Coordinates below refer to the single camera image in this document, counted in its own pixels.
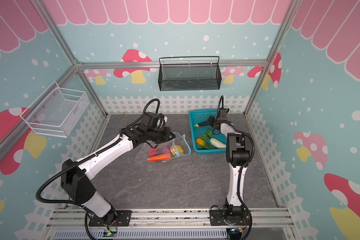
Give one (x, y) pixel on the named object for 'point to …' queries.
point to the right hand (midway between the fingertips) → (210, 120)
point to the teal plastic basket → (196, 116)
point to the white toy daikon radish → (217, 143)
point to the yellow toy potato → (174, 151)
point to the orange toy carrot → (160, 157)
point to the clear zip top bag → (141, 155)
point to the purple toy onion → (166, 150)
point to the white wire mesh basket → (57, 113)
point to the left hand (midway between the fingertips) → (175, 138)
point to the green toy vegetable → (208, 135)
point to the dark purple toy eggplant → (205, 123)
